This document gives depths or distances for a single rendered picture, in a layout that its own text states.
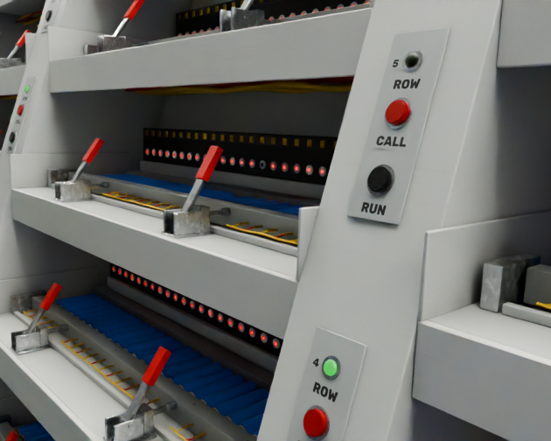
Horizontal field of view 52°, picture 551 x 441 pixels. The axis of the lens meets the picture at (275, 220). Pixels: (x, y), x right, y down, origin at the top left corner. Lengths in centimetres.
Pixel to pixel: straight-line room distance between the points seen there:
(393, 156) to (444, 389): 14
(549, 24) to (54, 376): 59
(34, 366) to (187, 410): 24
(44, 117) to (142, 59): 29
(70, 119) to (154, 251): 44
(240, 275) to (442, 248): 17
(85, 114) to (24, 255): 23
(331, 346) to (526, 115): 19
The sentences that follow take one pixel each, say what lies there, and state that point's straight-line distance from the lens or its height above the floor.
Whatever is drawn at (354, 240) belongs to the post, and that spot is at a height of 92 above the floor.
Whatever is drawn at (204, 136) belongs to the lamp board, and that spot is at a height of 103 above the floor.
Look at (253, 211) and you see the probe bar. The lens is 53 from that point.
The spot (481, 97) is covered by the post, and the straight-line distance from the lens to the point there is 35.
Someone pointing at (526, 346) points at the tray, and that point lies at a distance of 31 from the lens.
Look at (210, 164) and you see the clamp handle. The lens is 54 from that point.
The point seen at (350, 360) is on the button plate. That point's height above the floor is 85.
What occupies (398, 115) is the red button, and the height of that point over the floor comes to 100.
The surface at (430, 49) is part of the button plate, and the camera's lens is 37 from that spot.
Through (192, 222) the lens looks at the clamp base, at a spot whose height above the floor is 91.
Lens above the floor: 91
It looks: 3 degrees up
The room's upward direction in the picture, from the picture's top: 15 degrees clockwise
